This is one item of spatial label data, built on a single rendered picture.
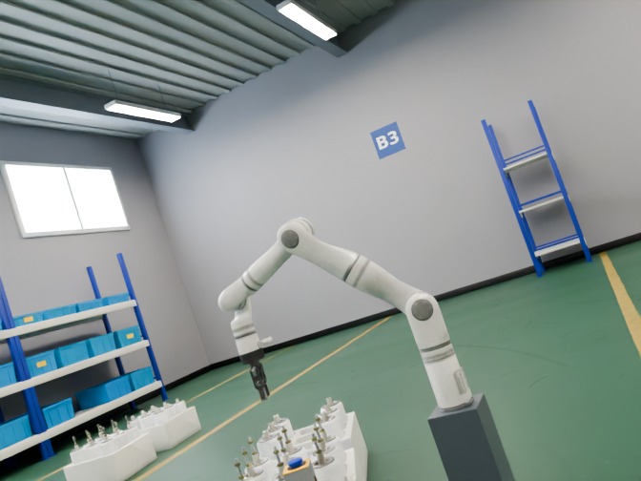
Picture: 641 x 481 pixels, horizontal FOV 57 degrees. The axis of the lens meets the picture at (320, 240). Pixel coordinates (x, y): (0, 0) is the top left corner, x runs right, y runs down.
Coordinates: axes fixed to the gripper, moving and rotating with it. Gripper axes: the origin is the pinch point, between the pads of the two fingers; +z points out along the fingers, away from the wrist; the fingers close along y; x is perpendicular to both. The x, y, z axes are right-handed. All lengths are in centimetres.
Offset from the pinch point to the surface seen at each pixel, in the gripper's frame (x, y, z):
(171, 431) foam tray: -105, -235, 38
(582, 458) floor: 85, 8, 47
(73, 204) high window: -257, -612, -236
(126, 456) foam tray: -121, -187, 36
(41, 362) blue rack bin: -270, -426, -42
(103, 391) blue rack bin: -243, -488, 10
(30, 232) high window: -293, -539, -201
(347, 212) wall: 96, -650, -111
